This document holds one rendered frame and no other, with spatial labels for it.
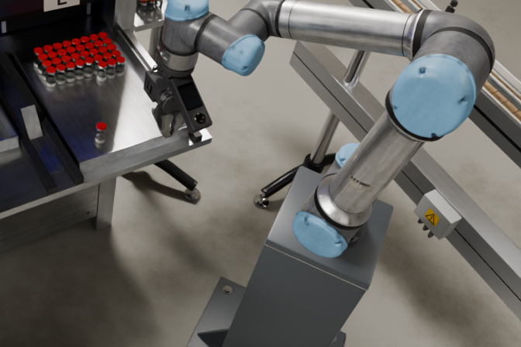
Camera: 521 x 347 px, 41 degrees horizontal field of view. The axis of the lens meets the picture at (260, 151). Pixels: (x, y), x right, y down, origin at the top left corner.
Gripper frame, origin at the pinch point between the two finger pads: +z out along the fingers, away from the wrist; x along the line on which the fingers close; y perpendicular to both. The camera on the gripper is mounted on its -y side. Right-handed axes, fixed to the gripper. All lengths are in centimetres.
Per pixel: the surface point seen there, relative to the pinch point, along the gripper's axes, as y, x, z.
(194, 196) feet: 36, -45, 91
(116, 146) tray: 4.9, 9.7, 4.2
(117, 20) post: 38.8, -7.6, 1.0
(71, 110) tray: 18.1, 13.9, 4.2
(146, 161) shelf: -1.2, 5.7, 4.6
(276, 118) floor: 57, -98, 92
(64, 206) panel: 39, 5, 71
